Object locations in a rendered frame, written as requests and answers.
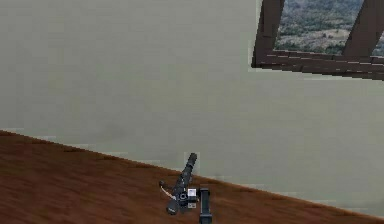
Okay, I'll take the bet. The dark brown framed window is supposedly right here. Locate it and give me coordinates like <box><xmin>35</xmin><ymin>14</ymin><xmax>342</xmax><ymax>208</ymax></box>
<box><xmin>250</xmin><ymin>0</ymin><xmax>384</xmax><ymax>82</ymax></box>

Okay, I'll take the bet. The black telescope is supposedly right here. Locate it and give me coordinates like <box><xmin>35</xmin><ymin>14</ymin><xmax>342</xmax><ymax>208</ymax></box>
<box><xmin>165</xmin><ymin>152</ymin><xmax>198</xmax><ymax>216</ymax></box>

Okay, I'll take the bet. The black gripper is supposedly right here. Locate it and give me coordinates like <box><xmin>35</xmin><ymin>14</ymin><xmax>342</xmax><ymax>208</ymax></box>
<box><xmin>158</xmin><ymin>180</ymin><xmax>190</xmax><ymax>212</ymax></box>

